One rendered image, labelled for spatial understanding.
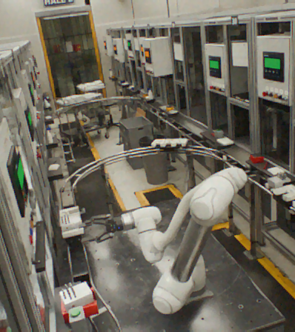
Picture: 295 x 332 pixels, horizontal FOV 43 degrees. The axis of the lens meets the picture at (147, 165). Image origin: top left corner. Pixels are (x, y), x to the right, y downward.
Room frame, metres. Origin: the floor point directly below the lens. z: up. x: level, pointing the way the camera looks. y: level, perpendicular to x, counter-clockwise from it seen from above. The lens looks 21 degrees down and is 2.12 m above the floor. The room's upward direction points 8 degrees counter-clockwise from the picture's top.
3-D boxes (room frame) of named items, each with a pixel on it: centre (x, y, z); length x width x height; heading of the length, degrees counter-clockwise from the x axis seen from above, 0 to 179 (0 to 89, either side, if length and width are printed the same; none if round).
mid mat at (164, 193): (4.10, -0.15, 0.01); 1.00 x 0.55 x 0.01; 12
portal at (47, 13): (9.97, 1.51, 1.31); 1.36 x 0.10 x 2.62; 102
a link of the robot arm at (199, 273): (1.68, -0.15, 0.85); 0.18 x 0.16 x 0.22; 145
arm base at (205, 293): (1.70, -0.15, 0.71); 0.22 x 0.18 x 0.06; 12
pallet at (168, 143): (3.80, -0.27, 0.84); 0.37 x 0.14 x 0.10; 70
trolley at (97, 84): (8.64, 1.01, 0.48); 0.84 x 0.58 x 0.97; 20
